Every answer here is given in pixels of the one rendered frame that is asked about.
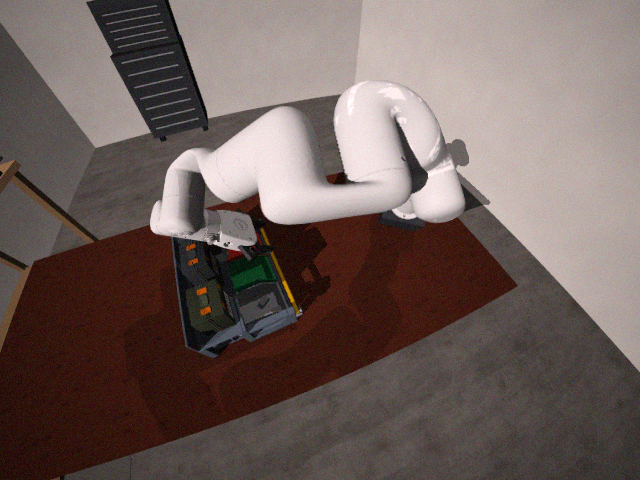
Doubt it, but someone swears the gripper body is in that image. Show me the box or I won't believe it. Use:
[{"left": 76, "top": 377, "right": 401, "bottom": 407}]
[{"left": 213, "top": 210, "right": 257, "bottom": 251}]

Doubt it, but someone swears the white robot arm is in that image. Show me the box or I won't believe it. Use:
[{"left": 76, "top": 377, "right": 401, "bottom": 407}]
[{"left": 150, "top": 80, "right": 466, "bottom": 262}]

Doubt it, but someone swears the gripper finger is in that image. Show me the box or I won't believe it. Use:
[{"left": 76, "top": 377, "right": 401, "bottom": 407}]
[
  {"left": 235, "top": 209, "right": 266, "bottom": 229},
  {"left": 238, "top": 243, "right": 275, "bottom": 261}
]

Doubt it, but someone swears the grey open bin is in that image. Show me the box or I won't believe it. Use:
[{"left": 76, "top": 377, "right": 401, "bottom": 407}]
[{"left": 236, "top": 282, "right": 289, "bottom": 326}]

